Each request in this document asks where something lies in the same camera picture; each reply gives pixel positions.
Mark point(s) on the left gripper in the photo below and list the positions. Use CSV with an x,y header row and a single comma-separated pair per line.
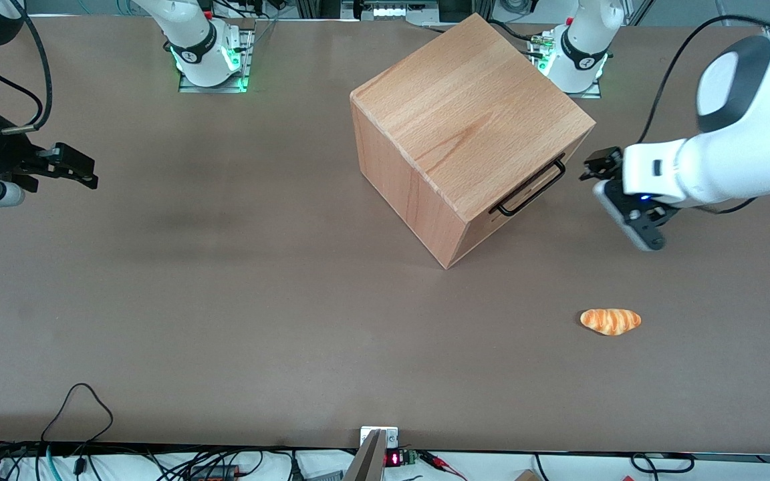
x,y
601,164

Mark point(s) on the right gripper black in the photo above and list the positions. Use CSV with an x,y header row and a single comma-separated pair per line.
x,y
3,155

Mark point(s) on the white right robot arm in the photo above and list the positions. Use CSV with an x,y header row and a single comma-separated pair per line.
x,y
198,40

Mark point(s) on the wooden drawer cabinet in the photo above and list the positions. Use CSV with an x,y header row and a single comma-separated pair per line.
x,y
465,100

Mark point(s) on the orange toy croissant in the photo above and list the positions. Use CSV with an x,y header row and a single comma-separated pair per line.
x,y
611,321

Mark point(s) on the white lit device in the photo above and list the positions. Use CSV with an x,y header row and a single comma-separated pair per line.
x,y
395,10

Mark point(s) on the brown cardboard piece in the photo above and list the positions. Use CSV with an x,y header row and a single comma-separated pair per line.
x,y
527,475

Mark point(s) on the red black clip leads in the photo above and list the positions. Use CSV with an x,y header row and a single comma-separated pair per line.
x,y
438,461

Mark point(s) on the black orange power device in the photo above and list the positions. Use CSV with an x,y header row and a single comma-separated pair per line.
x,y
214,473

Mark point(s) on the green circuit board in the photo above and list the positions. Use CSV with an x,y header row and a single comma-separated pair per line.
x,y
410,457

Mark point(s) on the red digit display module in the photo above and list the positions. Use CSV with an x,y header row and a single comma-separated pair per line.
x,y
393,459

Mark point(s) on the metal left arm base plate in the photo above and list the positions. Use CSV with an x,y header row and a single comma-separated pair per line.
x,y
592,91

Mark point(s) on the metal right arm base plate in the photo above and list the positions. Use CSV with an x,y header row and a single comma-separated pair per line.
x,y
246,67

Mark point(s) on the silver metal bracket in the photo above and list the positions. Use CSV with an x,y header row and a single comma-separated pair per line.
x,y
392,437

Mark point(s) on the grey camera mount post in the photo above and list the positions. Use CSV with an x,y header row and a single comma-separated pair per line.
x,y
368,464

